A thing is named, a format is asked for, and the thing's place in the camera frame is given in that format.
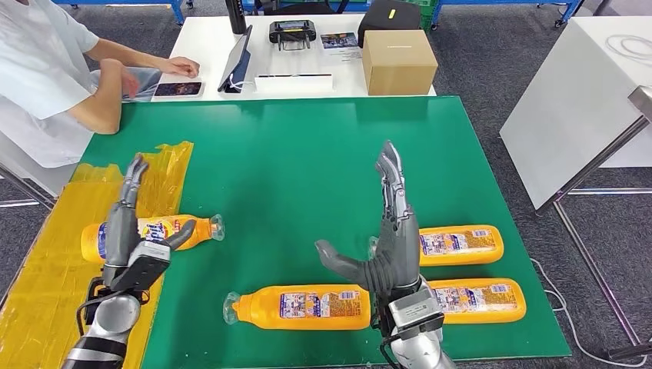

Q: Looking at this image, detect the person's left hand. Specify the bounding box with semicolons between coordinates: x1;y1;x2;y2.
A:
155;55;201;79

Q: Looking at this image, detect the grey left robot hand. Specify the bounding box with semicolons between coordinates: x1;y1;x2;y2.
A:
101;153;198;274

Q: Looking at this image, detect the person's right hand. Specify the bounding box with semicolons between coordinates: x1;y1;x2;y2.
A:
119;66;139;100

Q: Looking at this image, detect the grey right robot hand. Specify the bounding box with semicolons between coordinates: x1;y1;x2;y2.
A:
314;140;422;297

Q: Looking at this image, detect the orange detergent bottle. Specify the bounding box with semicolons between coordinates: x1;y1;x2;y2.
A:
425;278;527;325
368;224;505;268
80;214;226;264
223;284;372;332

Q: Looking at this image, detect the smartphone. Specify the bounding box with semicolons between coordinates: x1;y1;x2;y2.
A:
152;81;204;98

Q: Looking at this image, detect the yellow taped cardboard sheet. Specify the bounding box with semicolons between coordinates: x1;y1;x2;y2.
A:
0;141;195;369

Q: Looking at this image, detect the dark tablet with blue cover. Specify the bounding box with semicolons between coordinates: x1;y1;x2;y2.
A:
218;24;254;95

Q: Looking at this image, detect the black cylindrical flask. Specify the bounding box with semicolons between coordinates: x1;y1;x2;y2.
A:
225;0;248;35

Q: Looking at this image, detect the person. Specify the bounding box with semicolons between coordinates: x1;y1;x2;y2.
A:
0;0;201;169

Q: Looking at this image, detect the green table board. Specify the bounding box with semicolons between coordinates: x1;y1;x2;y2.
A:
78;95;572;369

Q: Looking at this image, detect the white flat box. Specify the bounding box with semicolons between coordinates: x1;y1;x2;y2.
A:
254;73;336;96

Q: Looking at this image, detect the black handheld controller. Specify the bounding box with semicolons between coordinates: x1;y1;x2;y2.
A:
268;19;318;52

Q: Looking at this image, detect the printed leaflet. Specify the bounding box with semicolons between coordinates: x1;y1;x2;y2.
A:
321;31;364;62

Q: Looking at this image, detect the brown cardboard box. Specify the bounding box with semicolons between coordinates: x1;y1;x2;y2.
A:
361;29;439;97

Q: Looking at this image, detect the black bag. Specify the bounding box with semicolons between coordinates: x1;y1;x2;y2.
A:
357;0;423;48

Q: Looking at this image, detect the white side table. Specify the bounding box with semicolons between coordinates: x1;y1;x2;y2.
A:
499;15;652;212

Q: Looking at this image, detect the green plastic crate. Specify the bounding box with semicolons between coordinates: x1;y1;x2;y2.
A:
407;0;440;30

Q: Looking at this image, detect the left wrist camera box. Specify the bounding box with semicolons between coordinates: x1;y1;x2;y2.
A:
109;240;172;293

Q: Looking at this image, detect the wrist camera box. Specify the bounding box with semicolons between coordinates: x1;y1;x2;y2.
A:
387;290;446;338
109;240;172;293

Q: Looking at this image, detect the blue metal rack frame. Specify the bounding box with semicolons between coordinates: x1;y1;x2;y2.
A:
53;0;186;25
430;0;585;29

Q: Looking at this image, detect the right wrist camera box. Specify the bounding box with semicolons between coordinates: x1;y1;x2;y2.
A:
387;290;446;338

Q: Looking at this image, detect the white floor cable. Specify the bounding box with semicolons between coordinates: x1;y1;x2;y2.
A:
529;257;652;369

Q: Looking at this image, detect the grey metal table frame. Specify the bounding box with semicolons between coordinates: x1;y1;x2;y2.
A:
534;85;652;361

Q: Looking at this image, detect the white coiled cable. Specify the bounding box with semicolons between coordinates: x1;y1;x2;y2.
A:
604;32;652;65

